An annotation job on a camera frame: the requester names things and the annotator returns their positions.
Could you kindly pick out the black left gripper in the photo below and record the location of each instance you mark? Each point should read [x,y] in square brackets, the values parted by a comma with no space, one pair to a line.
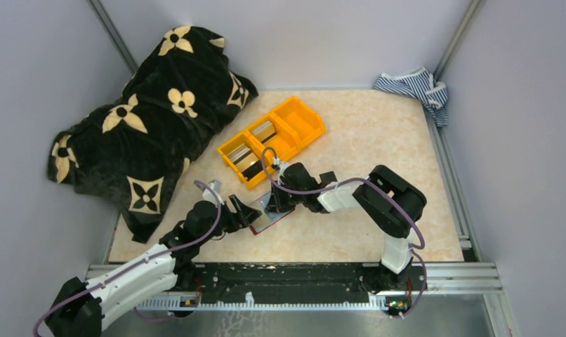
[246,215]

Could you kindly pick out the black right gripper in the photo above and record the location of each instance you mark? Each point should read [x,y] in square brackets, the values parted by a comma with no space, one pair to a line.
[276,203]

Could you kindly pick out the red leather card holder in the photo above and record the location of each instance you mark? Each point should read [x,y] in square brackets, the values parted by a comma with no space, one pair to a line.
[267,218]

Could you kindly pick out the black card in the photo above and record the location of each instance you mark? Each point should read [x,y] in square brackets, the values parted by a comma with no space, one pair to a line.
[327,178]

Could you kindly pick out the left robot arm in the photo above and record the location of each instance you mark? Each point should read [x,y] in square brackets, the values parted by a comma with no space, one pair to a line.
[87,308]

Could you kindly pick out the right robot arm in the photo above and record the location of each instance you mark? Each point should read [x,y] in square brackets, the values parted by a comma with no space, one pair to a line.
[394,204]

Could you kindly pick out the cards in middle bin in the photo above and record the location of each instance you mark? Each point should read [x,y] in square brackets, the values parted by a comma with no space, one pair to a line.
[264,132]

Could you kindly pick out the cards in bin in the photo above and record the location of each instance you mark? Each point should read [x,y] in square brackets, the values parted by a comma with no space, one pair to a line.
[245,161]
[264,132]

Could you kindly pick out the cards in left bin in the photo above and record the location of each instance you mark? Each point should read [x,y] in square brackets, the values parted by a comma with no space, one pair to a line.
[245,161]

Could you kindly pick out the yellow plastic bin middle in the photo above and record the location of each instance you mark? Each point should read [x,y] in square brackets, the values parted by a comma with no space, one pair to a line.
[285,143]

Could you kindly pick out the yellow plastic bin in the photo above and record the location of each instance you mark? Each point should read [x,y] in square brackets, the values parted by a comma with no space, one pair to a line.
[300,118]
[230,145]
[285,143]

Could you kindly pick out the yellow plastic bin right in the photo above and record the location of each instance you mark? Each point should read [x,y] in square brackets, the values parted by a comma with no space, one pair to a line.
[300,118]

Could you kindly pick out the yellow plastic bin left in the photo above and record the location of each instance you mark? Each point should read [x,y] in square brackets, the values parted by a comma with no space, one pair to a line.
[230,145]

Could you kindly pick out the black floral blanket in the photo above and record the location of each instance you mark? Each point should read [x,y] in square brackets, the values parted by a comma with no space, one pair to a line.
[132,152]

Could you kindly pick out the blue white striped cloth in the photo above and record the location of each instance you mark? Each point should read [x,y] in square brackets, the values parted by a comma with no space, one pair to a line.
[421,85]

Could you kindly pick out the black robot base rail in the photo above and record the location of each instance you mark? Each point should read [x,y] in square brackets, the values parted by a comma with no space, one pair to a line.
[303,283]

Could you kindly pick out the aluminium frame rail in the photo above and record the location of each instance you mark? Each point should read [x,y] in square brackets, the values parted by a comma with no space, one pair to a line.
[441,279]

